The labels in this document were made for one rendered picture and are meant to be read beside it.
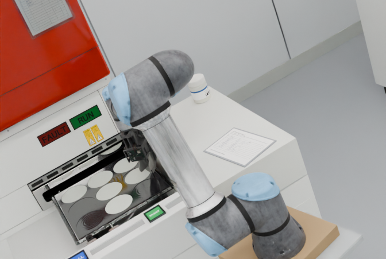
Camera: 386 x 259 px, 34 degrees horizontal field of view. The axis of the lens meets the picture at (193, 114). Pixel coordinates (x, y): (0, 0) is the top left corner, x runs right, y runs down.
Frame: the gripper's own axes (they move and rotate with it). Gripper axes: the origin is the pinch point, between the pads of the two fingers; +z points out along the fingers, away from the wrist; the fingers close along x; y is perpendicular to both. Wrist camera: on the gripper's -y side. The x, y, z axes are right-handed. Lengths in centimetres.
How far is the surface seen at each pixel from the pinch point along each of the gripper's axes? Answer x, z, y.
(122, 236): 1.8, -4.3, 40.2
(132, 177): -7.8, 1.2, 1.6
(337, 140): 48, 91, -132
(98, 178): -22.9, 1.3, -1.9
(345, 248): 65, 9, 43
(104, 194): -17.0, 1.3, 8.6
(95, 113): -20.0, -18.4, -16.0
